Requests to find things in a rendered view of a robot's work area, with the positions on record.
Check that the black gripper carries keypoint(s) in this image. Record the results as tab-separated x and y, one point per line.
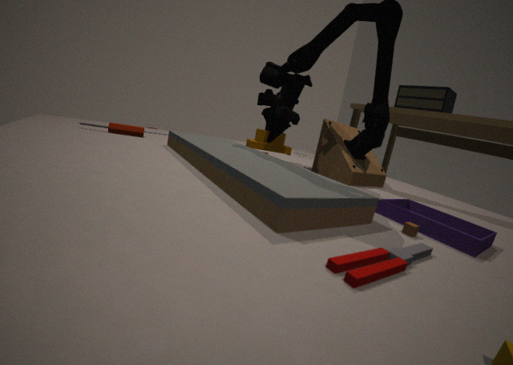
278	119

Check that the purple rectangular tray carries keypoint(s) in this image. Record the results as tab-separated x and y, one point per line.
462	235

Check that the grey panel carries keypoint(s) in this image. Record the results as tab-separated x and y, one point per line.
284	196

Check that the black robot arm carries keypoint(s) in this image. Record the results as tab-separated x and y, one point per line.
388	16

